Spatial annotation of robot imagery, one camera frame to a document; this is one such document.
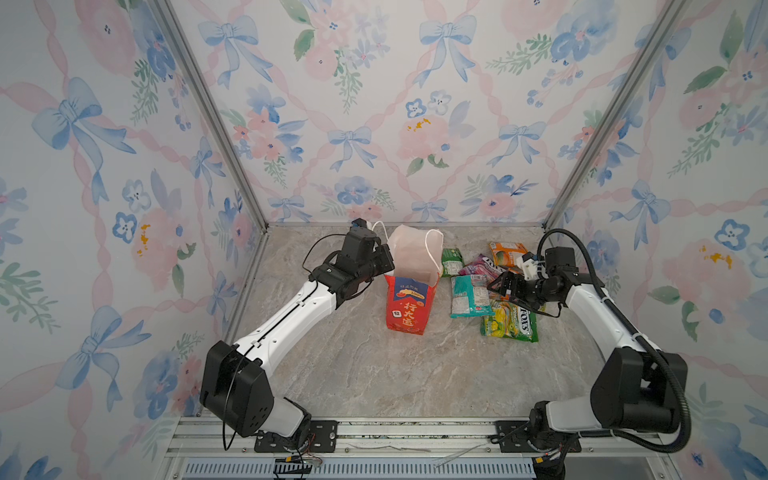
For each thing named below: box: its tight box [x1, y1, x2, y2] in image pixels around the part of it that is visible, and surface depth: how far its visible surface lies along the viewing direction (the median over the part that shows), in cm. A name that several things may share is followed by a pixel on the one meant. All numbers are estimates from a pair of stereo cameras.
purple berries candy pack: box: [458, 254, 507, 280], surface depth 103 cm
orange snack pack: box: [489, 242, 528, 268], surface depth 109 cm
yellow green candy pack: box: [480, 300, 539, 343], surface depth 92 cm
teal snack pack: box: [450, 274, 495, 318], surface depth 96 cm
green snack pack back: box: [442, 248, 465, 277], surface depth 106 cm
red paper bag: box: [374, 220, 444, 336], surface depth 85 cm
